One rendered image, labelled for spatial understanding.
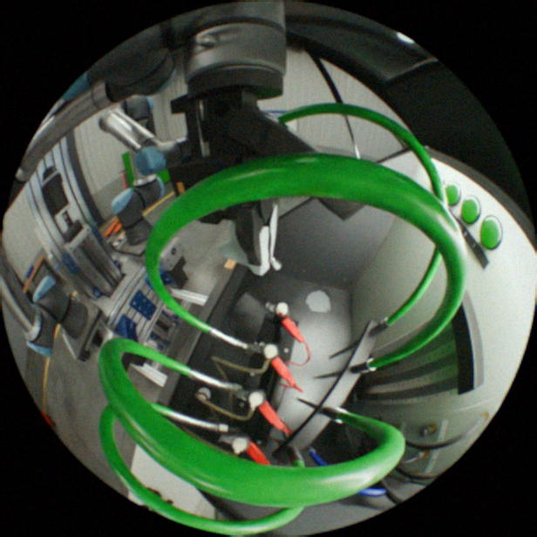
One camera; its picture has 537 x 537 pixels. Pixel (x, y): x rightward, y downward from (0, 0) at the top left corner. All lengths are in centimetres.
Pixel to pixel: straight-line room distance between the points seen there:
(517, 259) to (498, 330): 9
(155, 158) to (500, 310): 65
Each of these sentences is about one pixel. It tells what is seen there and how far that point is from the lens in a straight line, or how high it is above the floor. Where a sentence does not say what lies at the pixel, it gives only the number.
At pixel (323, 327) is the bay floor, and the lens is 63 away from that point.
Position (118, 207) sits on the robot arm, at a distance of 78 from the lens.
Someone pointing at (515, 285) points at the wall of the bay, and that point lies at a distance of 28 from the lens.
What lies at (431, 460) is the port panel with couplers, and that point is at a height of 122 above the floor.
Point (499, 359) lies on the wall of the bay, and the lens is 28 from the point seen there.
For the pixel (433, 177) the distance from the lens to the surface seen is 19.
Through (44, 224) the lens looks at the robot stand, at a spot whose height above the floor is 139.
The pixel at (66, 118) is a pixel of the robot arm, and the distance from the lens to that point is 34.
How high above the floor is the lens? 139
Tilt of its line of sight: 49 degrees down
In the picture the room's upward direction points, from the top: straight up
